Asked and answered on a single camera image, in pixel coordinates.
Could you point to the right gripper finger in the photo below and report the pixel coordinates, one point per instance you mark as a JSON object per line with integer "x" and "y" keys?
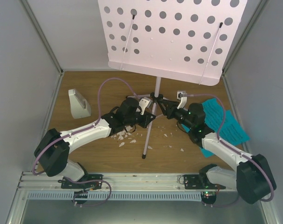
{"x": 165, "y": 108}
{"x": 169, "y": 103}

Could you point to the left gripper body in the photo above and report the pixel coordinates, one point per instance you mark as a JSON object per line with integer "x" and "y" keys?
{"x": 143, "y": 123}

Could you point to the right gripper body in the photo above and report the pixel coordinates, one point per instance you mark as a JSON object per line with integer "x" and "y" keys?
{"x": 173, "y": 115}

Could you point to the blue sheet music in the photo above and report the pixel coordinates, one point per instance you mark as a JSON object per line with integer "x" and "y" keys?
{"x": 207, "y": 152}
{"x": 231, "y": 130}

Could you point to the pink music stand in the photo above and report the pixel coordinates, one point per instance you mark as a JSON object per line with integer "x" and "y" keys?
{"x": 185, "y": 40}

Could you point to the white metronome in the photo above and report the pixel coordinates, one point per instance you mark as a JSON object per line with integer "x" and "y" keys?
{"x": 79, "y": 106}

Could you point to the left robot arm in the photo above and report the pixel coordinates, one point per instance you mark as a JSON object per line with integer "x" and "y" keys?
{"x": 53, "y": 150}

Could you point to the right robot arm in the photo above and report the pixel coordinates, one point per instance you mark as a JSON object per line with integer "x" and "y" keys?
{"x": 250, "y": 175}

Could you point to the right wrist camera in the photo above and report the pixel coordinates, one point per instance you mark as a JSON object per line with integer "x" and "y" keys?
{"x": 182, "y": 97}

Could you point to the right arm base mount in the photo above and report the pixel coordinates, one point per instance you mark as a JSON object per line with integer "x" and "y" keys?
{"x": 208, "y": 190}

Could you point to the grey slotted cable duct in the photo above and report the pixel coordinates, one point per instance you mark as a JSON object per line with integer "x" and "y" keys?
{"x": 116, "y": 196}

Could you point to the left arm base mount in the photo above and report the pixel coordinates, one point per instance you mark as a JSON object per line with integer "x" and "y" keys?
{"x": 87, "y": 182}

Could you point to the aluminium rail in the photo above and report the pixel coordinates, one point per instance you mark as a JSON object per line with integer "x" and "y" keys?
{"x": 118, "y": 181}

